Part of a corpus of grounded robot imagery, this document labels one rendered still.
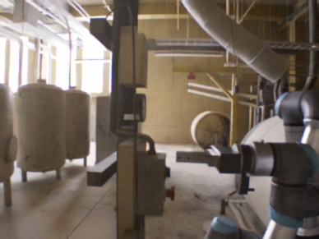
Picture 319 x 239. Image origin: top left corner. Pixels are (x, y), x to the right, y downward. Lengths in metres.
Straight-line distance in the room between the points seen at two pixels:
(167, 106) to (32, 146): 7.94
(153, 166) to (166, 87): 11.37
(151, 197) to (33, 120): 4.94
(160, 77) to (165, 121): 2.35
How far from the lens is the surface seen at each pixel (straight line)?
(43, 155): 5.47
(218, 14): 6.02
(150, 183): 0.56
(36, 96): 5.39
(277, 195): 0.64
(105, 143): 6.97
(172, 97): 11.82
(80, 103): 6.59
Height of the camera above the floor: 1.73
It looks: 2 degrees down
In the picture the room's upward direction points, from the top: 1 degrees clockwise
